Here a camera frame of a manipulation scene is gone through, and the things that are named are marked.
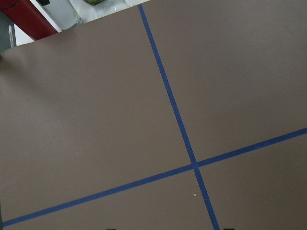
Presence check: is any white bottle black cap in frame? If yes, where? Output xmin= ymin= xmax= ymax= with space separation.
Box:
xmin=36 ymin=0 xmax=83 ymax=30

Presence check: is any green cloth pouch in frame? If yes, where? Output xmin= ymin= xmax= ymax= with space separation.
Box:
xmin=84 ymin=0 xmax=104 ymax=6

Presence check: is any red cylinder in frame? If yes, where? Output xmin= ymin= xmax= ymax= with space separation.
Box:
xmin=0 ymin=0 xmax=58 ymax=41

